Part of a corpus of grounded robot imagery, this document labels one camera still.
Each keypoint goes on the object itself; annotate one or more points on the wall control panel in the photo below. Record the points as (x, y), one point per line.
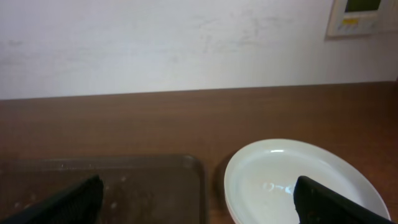
(355, 18)

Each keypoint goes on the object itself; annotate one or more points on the pale green plate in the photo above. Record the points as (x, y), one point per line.
(260, 178)

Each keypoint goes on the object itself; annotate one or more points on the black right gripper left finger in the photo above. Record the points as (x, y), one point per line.
(77, 204)

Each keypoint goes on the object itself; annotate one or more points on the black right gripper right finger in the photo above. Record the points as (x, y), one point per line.
(317, 204)

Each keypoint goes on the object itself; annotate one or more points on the brown serving tray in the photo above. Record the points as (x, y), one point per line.
(140, 189)

